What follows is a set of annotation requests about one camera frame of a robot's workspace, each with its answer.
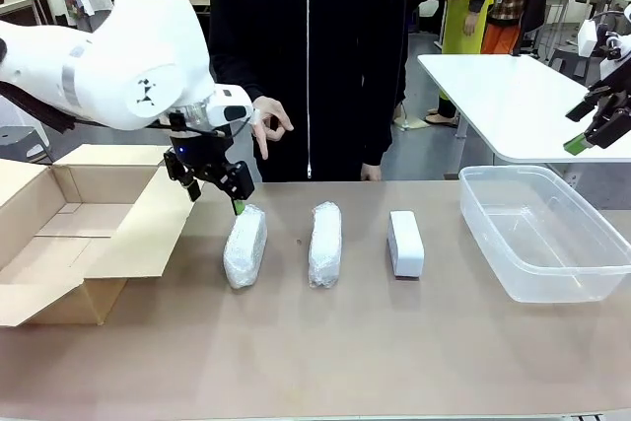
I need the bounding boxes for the white side table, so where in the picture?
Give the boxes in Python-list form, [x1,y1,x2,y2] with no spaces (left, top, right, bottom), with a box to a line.
[416,53,631,165]

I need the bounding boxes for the black left arm cable sleeve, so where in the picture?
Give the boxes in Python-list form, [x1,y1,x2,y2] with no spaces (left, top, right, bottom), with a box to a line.
[0,79,78,135]

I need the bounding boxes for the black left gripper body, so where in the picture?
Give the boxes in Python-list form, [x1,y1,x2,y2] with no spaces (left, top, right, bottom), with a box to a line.
[169,114,234,181]

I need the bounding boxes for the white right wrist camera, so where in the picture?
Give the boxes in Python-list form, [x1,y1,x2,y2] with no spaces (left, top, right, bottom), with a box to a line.
[577,19,601,58]

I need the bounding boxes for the person's right hand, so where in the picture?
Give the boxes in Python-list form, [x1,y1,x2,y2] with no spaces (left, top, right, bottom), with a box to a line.
[248,95,296,162]

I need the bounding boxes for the person in orange trousers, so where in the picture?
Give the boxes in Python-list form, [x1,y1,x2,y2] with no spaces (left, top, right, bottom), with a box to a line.
[480,0,527,55]

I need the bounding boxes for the person in yellow apron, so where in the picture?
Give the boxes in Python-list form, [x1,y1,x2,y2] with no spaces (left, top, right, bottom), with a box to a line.
[440,0,495,129]

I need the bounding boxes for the white unwrapped digital clock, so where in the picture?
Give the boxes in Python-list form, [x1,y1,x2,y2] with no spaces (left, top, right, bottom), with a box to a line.
[386,210,426,279]

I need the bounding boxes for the person torso black hoodie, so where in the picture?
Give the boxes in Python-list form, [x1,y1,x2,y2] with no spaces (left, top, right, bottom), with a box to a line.
[207,0,409,183]

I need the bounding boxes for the open brown cardboard box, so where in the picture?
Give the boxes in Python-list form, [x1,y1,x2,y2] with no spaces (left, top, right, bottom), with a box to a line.
[0,143,213,327]

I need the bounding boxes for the person's left forearm black sleeve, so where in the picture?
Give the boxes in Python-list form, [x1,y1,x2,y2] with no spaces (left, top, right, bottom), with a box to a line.
[359,65,408,167]

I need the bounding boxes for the grey metal stool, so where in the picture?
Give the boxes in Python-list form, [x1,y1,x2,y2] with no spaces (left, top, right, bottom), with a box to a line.
[548,45,588,73]

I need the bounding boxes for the clear plastic container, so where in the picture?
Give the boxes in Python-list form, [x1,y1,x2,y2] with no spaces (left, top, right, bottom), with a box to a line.
[457,165,631,304]

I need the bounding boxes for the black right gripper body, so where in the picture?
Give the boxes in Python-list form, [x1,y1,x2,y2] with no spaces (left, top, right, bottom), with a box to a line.
[604,45,631,109]

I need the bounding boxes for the person's right forearm black sleeve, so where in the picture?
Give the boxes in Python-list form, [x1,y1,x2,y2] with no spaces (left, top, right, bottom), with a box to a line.
[209,35,265,106]

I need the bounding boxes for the round grey stool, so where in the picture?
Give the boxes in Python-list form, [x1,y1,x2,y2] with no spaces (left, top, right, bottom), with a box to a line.
[0,125,49,165]

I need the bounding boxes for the bubble-wrapped clock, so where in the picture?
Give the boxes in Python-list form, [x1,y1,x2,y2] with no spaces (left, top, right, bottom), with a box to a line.
[222,203,269,291]
[308,201,343,289]

